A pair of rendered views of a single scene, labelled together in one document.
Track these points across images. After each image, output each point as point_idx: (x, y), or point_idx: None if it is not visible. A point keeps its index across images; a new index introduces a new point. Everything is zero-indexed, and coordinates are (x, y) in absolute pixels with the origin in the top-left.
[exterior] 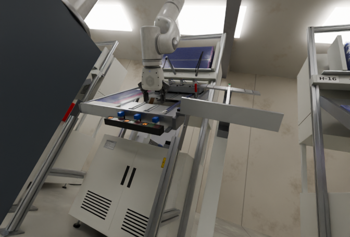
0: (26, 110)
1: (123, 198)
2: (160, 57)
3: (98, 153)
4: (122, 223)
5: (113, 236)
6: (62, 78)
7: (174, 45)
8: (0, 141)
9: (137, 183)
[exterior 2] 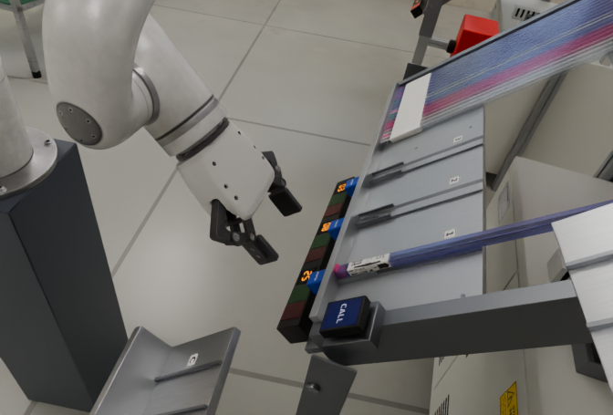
0: (5, 284)
1: (456, 365)
2: (158, 129)
3: (489, 208)
4: (438, 409)
5: (431, 409)
6: (3, 257)
7: (77, 132)
8: (12, 301)
9: (472, 366)
